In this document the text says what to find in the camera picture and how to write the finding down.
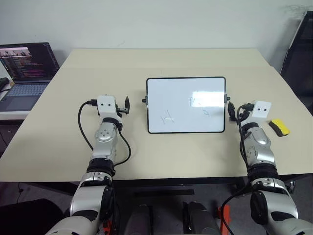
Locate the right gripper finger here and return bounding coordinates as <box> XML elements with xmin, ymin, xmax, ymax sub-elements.
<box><xmin>227</xmin><ymin>102</ymin><xmax>236</xmax><ymax>122</ymax></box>

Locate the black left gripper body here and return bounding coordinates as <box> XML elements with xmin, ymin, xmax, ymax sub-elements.
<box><xmin>115</xmin><ymin>104</ymin><xmax>131</xmax><ymax>118</ymax></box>

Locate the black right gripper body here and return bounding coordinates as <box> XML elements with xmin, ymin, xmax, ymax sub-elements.
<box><xmin>229</xmin><ymin>109</ymin><xmax>254</xmax><ymax>124</ymax></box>

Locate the yellow and black eraser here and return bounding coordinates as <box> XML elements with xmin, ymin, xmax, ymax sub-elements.
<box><xmin>268</xmin><ymin>118</ymin><xmax>291</xmax><ymax>137</ymax></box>

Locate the black-framed small whiteboard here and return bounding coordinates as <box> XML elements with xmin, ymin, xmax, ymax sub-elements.
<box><xmin>141</xmin><ymin>76</ymin><xmax>232</xmax><ymax>135</ymax></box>

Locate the black chair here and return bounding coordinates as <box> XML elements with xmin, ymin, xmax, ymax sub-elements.
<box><xmin>279</xmin><ymin>10</ymin><xmax>313</xmax><ymax>111</ymax></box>

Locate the open grey laptop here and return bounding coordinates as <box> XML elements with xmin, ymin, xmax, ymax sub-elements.
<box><xmin>0</xmin><ymin>42</ymin><xmax>61</xmax><ymax>112</ymax></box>

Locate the dark rounded shape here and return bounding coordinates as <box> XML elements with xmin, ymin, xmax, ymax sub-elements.
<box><xmin>126</xmin><ymin>204</ymin><xmax>153</xmax><ymax>235</ymax></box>
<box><xmin>187</xmin><ymin>200</ymin><xmax>221</xmax><ymax>235</ymax></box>

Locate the white side desk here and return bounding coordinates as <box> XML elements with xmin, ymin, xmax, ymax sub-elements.
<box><xmin>0</xmin><ymin>109</ymin><xmax>30</xmax><ymax>121</ymax></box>

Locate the black rounded seat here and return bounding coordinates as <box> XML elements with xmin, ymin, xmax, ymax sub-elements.
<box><xmin>0</xmin><ymin>197</ymin><xmax>65</xmax><ymax>235</ymax></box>

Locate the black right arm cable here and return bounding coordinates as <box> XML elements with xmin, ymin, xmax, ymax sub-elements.
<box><xmin>221</xmin><ymin>102</ymin><xmax>256</xmax><ymax>235</ymax></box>

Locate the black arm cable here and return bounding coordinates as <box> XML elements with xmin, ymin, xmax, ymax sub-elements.
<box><xmin>78</xmin><ymin>98</ymin><xmax>132</xmax><ymax>169</ymax></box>
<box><xmin>221</xmin><ymin>102</ymin><xmax>256</xmax><ymax>235</ymax></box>

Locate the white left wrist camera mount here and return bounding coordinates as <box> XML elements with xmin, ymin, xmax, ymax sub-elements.
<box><xmin>96</xmin><ymin>94</ymin><xmax>117</xmax><ymax>118</ymax></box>

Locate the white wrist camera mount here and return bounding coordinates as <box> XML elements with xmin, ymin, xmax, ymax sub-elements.
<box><xmin>251</xmin><ymin>99</ymin><xmax>273</xmax><ymax>121</ymax></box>
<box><xmin>96</xmin><ymin>94</ymin><xmax>117</xmax><ymax>118</ymax></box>

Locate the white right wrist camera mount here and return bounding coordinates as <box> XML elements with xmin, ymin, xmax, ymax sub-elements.
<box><xmin>251</xmin><ymin>99</ymin><xmax>273</xmax><ymax>121</ymax></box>

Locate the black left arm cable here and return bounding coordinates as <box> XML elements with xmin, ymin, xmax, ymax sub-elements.
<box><xmin>78</xmin><ymin>98</ymin><xmax>132</xmax><ymax>169</ymax></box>

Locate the black table frame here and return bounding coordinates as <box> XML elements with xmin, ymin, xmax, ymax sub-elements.
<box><xmin>111</xmin><ymin>176</ymin><xmax>251</xmax><ymax>197</ymax></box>

